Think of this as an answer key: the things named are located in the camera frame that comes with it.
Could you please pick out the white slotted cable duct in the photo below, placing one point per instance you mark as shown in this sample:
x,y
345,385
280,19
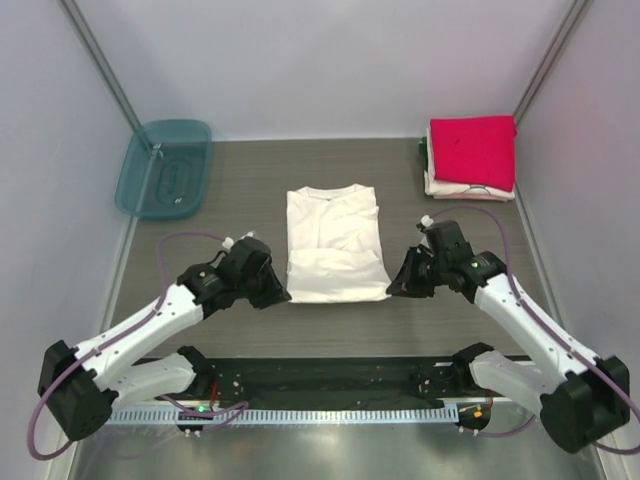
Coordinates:
x,y
168,415

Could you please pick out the folded pink t-shirt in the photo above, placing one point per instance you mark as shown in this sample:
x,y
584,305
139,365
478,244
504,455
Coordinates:
x,y
475,150

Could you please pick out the teal plastic bin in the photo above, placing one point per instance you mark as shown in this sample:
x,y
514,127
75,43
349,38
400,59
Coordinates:
x,y
165,170

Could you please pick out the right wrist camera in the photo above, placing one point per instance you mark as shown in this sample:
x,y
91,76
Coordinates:
x,y
424,224

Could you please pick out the folded green t-shirt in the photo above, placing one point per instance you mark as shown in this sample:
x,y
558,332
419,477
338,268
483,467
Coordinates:
x,y
424,149

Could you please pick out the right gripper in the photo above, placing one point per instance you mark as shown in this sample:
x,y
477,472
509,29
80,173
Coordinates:
x,y
406,284

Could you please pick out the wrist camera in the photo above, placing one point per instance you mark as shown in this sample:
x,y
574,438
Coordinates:
x,y
424,224
228,242

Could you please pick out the folded white t-shirt stack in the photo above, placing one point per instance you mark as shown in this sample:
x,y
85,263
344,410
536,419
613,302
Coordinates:
x,y
450,190

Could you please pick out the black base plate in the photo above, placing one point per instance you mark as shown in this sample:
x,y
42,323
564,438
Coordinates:
x,y
264,382

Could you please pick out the white t-shirt red print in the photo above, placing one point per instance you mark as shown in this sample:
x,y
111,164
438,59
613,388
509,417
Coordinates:
x,y
334,247

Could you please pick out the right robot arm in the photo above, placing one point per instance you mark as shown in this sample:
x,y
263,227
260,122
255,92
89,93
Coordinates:
x,y
578,396

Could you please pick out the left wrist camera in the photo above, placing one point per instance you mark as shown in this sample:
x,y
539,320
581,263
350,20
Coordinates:
x,y
228,242

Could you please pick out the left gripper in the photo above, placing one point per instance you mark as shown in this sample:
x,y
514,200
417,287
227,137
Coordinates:
x,y
275,292

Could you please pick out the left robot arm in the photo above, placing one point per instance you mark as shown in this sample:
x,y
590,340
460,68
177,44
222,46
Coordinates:
x,y
83,385

